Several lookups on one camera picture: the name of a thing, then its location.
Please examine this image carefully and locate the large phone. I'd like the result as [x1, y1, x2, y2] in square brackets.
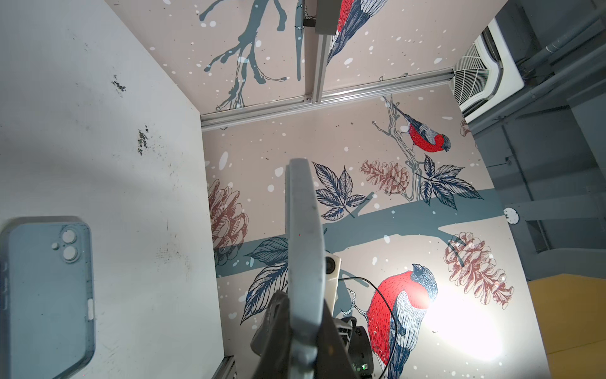
[1, 216, 96, 378]

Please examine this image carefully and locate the small phone light case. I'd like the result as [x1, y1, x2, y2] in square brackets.
[286, 158, 325, 378]

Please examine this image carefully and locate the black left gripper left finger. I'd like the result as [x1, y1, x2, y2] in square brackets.
[250, 291, 290, 378]

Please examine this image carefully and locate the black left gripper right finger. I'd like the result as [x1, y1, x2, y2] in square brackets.
[316, 302, 357, 379]

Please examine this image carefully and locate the ceiling air conditioner unit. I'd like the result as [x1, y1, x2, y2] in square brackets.
[449, 19, 525, 123]

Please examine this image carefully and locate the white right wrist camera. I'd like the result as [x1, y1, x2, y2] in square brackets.
[324, 253, 341, 314]

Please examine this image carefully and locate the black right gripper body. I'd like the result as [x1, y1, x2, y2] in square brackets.
[333, 317, 374, 378]

